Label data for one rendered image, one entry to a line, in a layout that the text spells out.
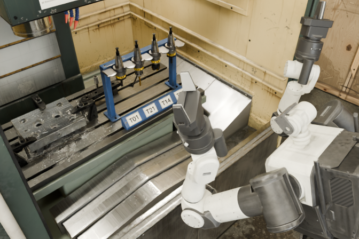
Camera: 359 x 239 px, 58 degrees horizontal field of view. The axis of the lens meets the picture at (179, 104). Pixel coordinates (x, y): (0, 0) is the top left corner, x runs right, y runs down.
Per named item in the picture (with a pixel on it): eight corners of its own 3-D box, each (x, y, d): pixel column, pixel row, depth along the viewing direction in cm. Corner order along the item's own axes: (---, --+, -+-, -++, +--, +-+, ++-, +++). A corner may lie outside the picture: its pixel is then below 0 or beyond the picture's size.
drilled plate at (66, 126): (86, 125, 168) (84, 117, 165) (31, 152, 153) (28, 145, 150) (65, 104, 181) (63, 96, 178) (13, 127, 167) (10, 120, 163)
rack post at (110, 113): (121, 118, 178) (114, 73, 159) (112, 122, 175) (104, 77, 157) (111, 109, 184) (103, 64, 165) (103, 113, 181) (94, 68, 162)
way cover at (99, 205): (222, 163, 190) (224, 144, 179) (83, 268, 143) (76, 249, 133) (187, 136, 207) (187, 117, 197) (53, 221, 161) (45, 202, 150)
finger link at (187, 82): (177, 73, 77) (183, 92, 82) (190, 72, 76) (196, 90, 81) (178, 69, 78) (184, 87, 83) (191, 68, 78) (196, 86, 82)
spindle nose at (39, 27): (40, 17, 143) (33, -10, 136) (61, 28, 135) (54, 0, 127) (5, 30, 134) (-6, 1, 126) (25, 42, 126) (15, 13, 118)
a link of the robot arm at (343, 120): (338, 125, 126) (368, 121, 113) (328, 143, 123) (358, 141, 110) (317, 106, 125) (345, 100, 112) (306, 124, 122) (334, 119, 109)
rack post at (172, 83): (181, 87, 201) (181, 44, 182) (174, 90, 198) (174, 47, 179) (170, 80, 207) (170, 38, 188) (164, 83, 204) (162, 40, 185)
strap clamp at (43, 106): (51, 120, 177) (44, 98, 167) (45, 123, 175) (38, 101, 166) (41, 109, 184) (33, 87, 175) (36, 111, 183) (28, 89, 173)
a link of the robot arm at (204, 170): (190, 137, 92) (184, 166, 101) (198, 162, 85) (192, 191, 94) (212, 135, 93) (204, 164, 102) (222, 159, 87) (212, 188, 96)
